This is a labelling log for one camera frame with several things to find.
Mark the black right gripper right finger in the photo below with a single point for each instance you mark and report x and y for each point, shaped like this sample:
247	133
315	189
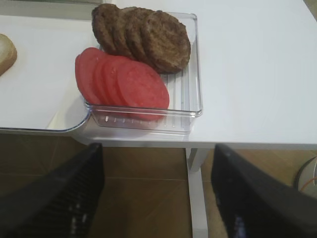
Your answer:
252	204

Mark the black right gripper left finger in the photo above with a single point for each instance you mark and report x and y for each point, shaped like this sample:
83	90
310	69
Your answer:
61	204

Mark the round grey floor base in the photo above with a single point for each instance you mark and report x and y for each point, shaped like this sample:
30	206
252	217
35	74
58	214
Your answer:
306	178

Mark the white table leg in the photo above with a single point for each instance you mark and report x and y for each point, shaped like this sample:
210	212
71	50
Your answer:
195	158

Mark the silver metal tray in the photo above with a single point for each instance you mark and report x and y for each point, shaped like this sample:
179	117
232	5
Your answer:
39	92

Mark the red tomato slice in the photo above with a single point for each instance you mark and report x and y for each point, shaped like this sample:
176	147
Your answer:
141	86
109	71
99	82
85	65

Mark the clear meat and tomato container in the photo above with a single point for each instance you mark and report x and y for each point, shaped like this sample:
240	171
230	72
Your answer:
185	96

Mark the front red tomato slice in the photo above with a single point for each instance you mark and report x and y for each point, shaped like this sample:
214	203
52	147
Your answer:
141	86

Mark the rear red tomato slice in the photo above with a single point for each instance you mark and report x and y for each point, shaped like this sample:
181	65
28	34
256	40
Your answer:
85	65

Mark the bottom bun half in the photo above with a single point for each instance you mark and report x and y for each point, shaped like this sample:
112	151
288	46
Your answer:
8	54

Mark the rear brown beef patty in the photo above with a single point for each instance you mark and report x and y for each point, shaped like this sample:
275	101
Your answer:
104	18

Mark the brown beef patty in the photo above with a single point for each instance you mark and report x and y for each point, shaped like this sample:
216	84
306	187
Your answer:
104	18
165	42
134	35
119	33

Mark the front brown beef patty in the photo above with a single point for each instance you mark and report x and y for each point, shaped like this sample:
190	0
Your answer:
165	42

